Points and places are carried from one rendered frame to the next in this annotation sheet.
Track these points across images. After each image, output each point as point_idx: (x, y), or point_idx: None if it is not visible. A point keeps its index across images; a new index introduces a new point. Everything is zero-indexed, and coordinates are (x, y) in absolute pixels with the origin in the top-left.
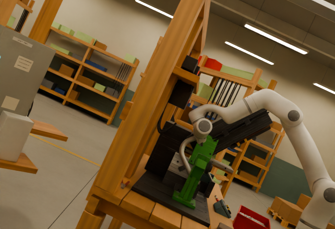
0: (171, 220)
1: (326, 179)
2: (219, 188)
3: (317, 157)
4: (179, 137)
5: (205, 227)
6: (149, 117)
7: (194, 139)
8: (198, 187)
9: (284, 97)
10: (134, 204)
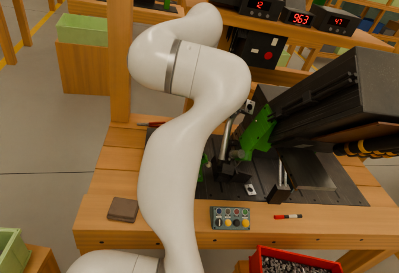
0: (107, 160)
1: (136, 268)
2: (395, 233)
3: (140, 190)
4: (259, 107)
5: (133, 194)
6: (117, 57)
7: (240, 108)
8: (221, 171)
9: (186, 16)
10: (107, 133)
